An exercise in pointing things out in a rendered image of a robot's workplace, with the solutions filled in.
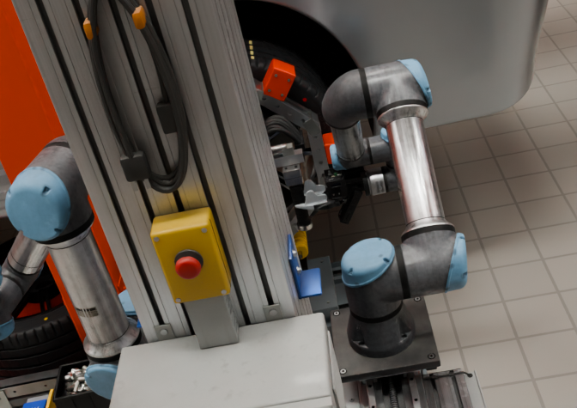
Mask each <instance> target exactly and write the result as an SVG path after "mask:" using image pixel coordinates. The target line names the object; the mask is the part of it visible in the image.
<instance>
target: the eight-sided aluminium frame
mask: <svg viewBox="0 0 577 408"><path fill-rule="evenodd" d="M253 80H254V83H255V87H256V90H257V93H258V99H259V103H260V105H262V106H264V107H266V108H268V109H270V110H271V111H272V112H274V113H277V114H280V115H282V116H284V117H285V118H287V119H288V120H289V121H291V122H293V123H294V124H296V125H298V126H299V127H301V128H303V129H305V130H307V135H308V138H309V143H310V146H311V151H312V154H313V161H314V165H315V169H316V173H317V176H316V177H315V179H314V180H313V183H314V184H315V185H324V186H326V185H325V172H324V170H326V169H329V166H328V162H327V158H326V154H325V146H324V143H323V138H322V134H321V127H320V122H319V118H318V114H317V113H314V112H312V111H311V109H307V108H305V107H304V106H302V105H300V104H299V103H297V102H295V101H293V100H291V99H290V98H288V97H286V99H285V101H281V100H278V99H275V98H273V97H271V96H268V95H266V94H264V87H263V82H260V81H258V80H257V79H255V78H253ZM288 219H289V221H290V225H291V228H292V232H293V236H295V234H296V233H297V232H299V229H298V227H297V218H296V214H295V207H293V208H292V209H291V211H290V212H289V213H288Z"/></svg>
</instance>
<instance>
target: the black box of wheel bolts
mask: <svg viewBox="0 0 577 408"><path fill-rule="evenodd" d="M88 366H89V360H88V359H86V360H81V361H78V362H71V363H66V364H63V365H60V366H59V370H58V377H57V381H56V386H55V390H54V394H53V398H52V401H53V403H55V405H56V407H57V408H109V406H110V403H111V400H110V399H106V398H104V397H102V396H100V395H98V394H97V393H95V392H94V391H92V390H91V389H90V388H89V387H88V385H87V383H86V381H85V378H84V376H85V373H86V368H87V367H88Z"/></svg>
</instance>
